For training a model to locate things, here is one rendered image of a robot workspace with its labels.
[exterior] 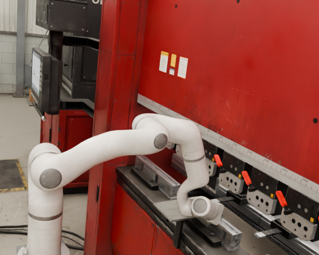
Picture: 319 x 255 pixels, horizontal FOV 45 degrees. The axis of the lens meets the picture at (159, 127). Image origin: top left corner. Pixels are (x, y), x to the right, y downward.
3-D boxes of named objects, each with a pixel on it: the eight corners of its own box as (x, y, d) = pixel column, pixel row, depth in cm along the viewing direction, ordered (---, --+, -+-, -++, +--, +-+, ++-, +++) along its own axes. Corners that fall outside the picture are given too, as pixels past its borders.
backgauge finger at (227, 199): (204, 199, 209) (205, 190, 207) (240, 193, 222) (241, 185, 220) (217, 209, 199) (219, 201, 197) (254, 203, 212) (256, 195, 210)
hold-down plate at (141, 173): (130, 171, 261) (130, 167, 261) (137, 170, 264) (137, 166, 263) (151, 190, 237) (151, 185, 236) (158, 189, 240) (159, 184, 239)
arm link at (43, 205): (29, 222, 130) (31, 157, 123) (26, 197, 146) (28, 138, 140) (65, 219, 135) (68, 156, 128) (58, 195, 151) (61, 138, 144)
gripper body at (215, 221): (213, 224, 168) (220, 226, 178) (221, 202, 170) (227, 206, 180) (198, 218, 171) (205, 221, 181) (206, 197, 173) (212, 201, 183)
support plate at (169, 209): (152, 204, 194) (153, 203, 194) (195, 198, 207) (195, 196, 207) (170, 222, 180) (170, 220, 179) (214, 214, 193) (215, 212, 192)
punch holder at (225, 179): (217, 182, 185) (223, 150, 181) (231, 180, 190) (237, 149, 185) (237, 196, 173) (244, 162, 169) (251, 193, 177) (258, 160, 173)
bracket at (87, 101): (58, 107, 300) (58, 98, 299) (87, 107, 313) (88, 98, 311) (73, 121, 268) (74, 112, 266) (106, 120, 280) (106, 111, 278)
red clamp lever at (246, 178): (242, 170, 164) (251, 190, 160) (249, 169, 166) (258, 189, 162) (239, 172, 165) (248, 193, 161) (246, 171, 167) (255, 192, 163)
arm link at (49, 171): (34, 180, 138) (38, 202, 123) (24, 151, 133) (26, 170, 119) (160, 137, 151) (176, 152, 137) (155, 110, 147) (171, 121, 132)
